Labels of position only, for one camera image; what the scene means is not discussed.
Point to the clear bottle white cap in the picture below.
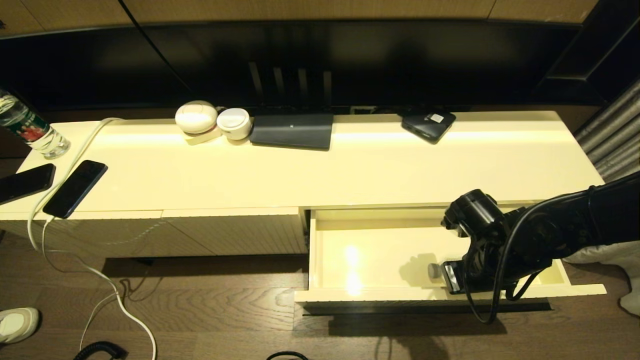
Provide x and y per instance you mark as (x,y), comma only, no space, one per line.
(434,271)

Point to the water bottle green red label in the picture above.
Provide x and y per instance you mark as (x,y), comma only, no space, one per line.
(30,127)

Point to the white sneaker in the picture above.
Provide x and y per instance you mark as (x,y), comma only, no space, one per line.
(17,325)

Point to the cream scratched cabinet door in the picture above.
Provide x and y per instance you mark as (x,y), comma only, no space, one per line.
(100,235)

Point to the cream ribbed cabinet door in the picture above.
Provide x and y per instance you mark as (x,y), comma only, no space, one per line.
(250,230)

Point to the dark grey router box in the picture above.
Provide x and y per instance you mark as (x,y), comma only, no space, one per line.
(292,130)

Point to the black box with sticker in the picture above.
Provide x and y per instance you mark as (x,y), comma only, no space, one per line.
(427,127)

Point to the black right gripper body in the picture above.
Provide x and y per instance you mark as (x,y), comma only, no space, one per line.
(462,277)

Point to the white round device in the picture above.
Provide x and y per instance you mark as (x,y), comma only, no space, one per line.
(234,123)

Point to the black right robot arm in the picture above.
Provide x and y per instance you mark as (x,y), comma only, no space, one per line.
(575,220)

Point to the cream tv cabinet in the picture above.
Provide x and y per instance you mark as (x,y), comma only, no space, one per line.
(300,170)

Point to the cream flat base block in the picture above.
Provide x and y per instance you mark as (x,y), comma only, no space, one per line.
(200,138)

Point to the grey curtain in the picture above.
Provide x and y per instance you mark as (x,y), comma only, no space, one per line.
(615,130)

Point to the black smartphone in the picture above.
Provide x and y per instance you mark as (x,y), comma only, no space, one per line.
(25,183)
(75,189)

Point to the black television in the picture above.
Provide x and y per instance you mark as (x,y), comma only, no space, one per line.
(300,65)

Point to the cream ribbed drawer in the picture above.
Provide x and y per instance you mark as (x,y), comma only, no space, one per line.
(380,260)

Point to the white egg-shaped device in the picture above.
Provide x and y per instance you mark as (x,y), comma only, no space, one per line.
(196,117)

